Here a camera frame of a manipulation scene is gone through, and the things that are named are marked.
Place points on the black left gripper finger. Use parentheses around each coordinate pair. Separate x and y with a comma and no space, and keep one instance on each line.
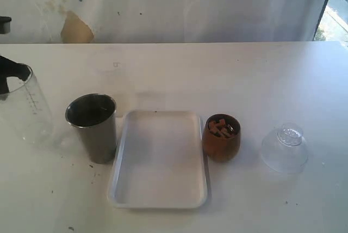
(10,68)

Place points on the clear plastic shaker cup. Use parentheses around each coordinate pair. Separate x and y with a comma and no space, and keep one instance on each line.
(26,109)

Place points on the brown wooden cup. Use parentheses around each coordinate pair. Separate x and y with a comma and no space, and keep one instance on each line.
(221,137)

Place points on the clear plastic dome lid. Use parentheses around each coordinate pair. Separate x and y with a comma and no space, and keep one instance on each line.
(284,149)

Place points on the stainless steel cup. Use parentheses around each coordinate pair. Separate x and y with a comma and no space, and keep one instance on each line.
(93,117)

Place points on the white rectangular tray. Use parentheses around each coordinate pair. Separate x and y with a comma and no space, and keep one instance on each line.
(159,162)

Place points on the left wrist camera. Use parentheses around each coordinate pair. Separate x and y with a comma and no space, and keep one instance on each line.
(5,22)

